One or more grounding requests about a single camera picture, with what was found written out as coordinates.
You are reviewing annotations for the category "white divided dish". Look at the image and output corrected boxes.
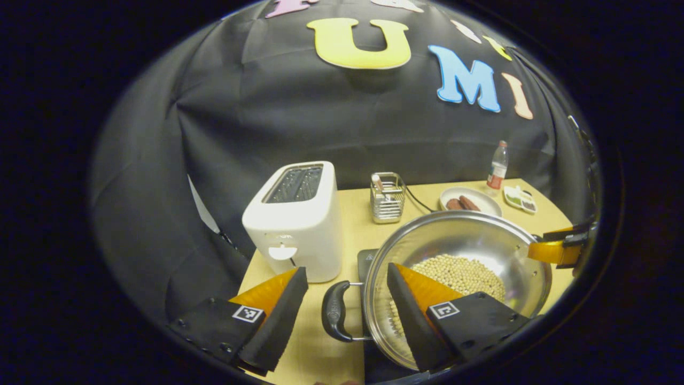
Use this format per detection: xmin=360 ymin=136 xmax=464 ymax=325
xmin=503 ymin=185 xmax=538 ymax=214

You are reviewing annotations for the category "black power cable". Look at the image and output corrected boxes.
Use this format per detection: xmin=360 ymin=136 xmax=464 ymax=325
xmin=405 ymin=186 xmax=436 ymax=213

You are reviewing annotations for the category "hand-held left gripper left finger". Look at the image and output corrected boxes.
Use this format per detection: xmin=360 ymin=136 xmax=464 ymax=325
xmin=167 ymin=266 xmax=309 ymax=375

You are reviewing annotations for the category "wire utensil holder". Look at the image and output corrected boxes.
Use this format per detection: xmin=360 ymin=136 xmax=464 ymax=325
xmin=370 ymin=172 xmax=407 ymax=224

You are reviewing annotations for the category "stainless steel pot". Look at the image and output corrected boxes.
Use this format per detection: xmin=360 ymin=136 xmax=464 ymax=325
xmin=321 ymin=210 xmax=553 ymax=371

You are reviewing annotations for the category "white toaster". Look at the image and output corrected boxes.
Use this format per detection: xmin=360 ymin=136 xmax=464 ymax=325
xmin=242 ymin=160 xmax=344 ymax=283

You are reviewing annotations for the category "white oval plate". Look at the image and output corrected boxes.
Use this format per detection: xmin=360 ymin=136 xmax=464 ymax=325
xmin=439 ymin=187 xmax=503 ymax=217

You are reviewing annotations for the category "metal stand pole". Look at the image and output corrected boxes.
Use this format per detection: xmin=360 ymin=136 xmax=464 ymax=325
xmin=568 ymin=114 xmax=600 ymax=177

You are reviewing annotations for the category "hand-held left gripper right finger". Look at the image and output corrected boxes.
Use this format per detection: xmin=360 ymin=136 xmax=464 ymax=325
xmin=386 ymin=262 xmax=531 ymax=373

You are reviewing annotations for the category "plastic water bottle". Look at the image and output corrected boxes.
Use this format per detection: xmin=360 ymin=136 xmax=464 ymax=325
xmin=486 ymin=141 xmax=509 ymax=197

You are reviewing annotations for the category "black induction cooktop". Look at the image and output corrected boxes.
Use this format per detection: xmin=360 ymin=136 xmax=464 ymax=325
xmin=357 ymin=249 xmax=428 ymax=384

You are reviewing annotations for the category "pile of soybeans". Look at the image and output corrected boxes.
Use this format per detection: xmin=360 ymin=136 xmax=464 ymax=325
xmin=390 ymin=254 xmax=507 ymax=337

